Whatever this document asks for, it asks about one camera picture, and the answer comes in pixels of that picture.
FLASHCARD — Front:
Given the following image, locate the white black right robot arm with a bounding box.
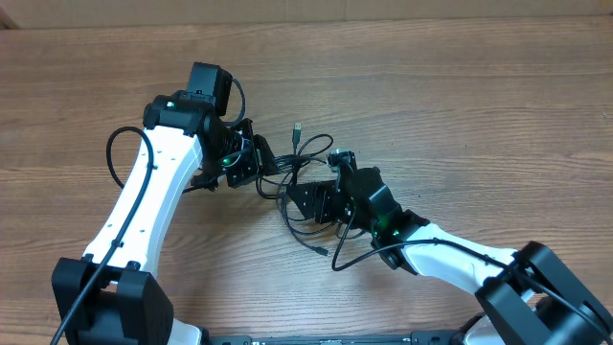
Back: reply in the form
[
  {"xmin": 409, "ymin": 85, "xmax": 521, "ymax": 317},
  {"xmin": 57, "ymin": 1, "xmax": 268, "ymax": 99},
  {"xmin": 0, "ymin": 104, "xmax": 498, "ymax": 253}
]
[{"xmin": 286, "ymin": 168, "xmax": 612, "ymax": 344}]

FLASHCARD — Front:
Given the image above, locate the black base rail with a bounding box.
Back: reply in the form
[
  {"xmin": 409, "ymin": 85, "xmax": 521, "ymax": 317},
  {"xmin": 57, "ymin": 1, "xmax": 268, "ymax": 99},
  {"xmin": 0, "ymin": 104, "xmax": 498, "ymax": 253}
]
[{"xmin": 201, "ymin": 330, "xmax": 465, "ymax": 345}]

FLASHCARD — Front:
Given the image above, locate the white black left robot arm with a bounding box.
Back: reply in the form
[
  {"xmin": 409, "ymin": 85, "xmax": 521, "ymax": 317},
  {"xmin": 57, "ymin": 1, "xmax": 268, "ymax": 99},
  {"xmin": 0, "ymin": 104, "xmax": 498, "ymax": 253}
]
[{"xmin": 52, "ymin": 62, "xmax": 277, "ymax": 344}]

